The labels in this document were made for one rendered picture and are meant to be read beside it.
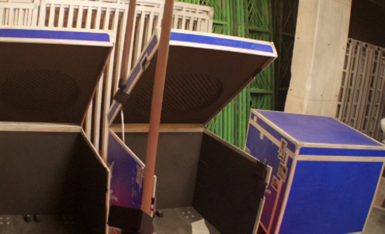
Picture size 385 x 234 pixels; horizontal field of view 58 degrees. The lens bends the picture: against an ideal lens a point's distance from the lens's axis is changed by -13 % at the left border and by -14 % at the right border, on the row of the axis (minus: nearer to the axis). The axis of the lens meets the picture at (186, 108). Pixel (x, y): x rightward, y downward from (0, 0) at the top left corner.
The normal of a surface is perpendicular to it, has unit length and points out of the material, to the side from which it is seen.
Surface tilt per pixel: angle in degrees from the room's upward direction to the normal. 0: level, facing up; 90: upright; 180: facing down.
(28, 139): 90
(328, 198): 90
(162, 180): 90
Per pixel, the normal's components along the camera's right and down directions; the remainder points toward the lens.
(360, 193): 0.17, 0.23
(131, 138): 0.44, 0.25
